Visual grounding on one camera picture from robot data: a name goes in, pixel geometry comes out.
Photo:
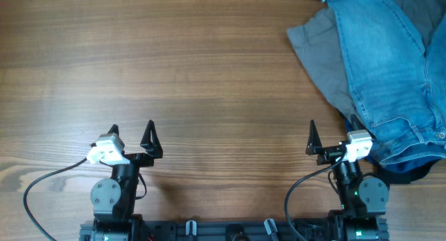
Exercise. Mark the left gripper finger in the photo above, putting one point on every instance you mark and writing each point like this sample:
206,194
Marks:
114,130
150,142

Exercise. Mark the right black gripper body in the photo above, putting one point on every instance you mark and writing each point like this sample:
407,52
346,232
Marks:
333,154

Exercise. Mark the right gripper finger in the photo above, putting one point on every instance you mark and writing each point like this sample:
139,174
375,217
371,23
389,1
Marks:
314,145
356,124

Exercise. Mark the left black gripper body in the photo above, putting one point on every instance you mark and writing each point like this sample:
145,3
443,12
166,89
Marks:
136,158

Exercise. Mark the light blue denim jeans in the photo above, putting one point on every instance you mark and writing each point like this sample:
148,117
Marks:
396,80

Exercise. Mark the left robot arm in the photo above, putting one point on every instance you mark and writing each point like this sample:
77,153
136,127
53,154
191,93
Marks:
114,198

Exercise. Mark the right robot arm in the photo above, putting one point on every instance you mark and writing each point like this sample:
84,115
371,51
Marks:
363,196

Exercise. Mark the black garment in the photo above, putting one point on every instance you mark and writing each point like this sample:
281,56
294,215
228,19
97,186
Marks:
392,178

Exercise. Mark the grey t-shirt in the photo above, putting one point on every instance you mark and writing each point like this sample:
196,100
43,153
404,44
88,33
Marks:
317,46

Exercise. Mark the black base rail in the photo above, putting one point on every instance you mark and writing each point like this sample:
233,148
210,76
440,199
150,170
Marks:
230,230

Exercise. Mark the left grey rail clip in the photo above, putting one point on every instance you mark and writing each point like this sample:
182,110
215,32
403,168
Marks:
191,228

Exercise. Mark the grey rail clip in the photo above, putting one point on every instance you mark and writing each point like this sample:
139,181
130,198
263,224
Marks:
191,228
271,229

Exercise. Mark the right grey rail clip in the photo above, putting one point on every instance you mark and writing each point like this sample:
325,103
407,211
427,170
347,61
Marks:
271,229

